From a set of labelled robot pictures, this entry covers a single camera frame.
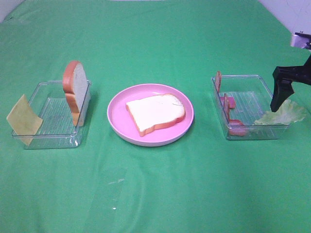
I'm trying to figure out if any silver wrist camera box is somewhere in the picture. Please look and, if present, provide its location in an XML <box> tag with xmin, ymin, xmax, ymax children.
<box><xmin>290</xmin><ymin>32</ymin><xmax>311</xmax><ymax>50</ymax></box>

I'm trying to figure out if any pink round plate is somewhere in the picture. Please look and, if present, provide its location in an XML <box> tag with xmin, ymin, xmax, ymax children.
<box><xmin>107</xmin><ymin>83</ymin><xmax>194</xmax><ymax>147</ymax></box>

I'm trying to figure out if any green tablecloth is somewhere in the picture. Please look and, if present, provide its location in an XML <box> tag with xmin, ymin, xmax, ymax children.
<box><xmin>0</xmin><ymin>0</ymin><xmax>311</xmax><ymax>233</ymax></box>

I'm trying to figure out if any green lettuce leaf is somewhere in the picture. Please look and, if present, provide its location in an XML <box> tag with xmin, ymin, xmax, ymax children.
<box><xmin>254</xmin><ymin>100</ymin><xmax>307</xmax><ymax>125</ymax></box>

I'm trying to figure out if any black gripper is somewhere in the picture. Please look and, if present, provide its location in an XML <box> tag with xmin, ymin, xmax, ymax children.
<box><xmin>270</xmin><ymin>56</ymin><xmax>311</xmax><ymax>112</ymax></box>

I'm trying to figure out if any bread slice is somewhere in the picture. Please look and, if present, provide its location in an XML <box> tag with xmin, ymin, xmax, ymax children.
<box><xmin>126</xmin><ymin>94</ymin><xmax>186</xmax><ymax>137</ymax></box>
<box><xmin>62</xmin><ymin>60</ymin><xmax>90</xmax><ymax>127</ymax></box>

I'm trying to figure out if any bacon strip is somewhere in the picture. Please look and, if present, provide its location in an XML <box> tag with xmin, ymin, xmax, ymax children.
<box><xmin>215</xmin><ymin>71</ymin><xmax>236</xmax><ymax>109</ymax></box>
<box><xmin>223</xmin><ymin>94</ymin><xmax>247</xmax><ymax>136</ymax></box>

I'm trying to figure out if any right clear plastic tray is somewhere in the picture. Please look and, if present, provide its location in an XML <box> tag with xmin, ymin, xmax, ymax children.
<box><xmin>211</xmin><ymin>75</ymin><xmax>290</xmax><ymax>140</ymax></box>

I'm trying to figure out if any yellow cheese slice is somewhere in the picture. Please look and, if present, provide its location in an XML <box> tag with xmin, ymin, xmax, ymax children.
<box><xmin>6</xmin><ymin>94</ymin><xmax>43</xmax><ymax>146</ymax></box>

